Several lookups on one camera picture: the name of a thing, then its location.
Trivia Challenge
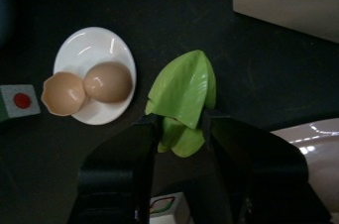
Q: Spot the white round plate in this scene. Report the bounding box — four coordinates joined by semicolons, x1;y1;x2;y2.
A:
52;26;138;126

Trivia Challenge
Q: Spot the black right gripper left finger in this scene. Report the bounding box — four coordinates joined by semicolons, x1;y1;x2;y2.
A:
67;113;162;224

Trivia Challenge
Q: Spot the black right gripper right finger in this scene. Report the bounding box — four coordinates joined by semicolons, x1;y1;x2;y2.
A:
200;108;334;224

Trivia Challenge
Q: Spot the brown broken eggshell half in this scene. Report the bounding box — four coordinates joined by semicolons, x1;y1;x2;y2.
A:
40;71;87;117

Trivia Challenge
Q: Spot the brown toy egg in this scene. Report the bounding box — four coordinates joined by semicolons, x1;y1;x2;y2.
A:
83;61;134;104

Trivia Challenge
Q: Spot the white cube with coloured outline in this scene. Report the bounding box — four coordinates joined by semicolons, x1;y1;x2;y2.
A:
147;191;192;224

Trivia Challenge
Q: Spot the green toy starfruit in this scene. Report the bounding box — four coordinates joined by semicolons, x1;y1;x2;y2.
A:
144;49;218;159

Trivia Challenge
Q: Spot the white cube with red dot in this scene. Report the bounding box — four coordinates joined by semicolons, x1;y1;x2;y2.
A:
0;83;43;123

